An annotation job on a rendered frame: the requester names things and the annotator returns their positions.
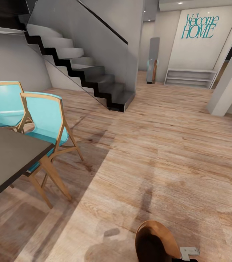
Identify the stairs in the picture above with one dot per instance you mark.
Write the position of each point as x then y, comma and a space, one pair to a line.
70, 36

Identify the breakfast table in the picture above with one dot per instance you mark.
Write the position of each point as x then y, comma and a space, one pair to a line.
18, 152

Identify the standing mirror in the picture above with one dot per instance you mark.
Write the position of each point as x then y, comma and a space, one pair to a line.
153, 60

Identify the straight chair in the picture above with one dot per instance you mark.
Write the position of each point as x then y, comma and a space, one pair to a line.
11, 108
46, 113

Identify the trash can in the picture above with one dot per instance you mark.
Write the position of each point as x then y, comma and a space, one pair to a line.
155, 243

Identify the decorative sign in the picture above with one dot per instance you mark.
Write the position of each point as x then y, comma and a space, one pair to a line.
199, 29

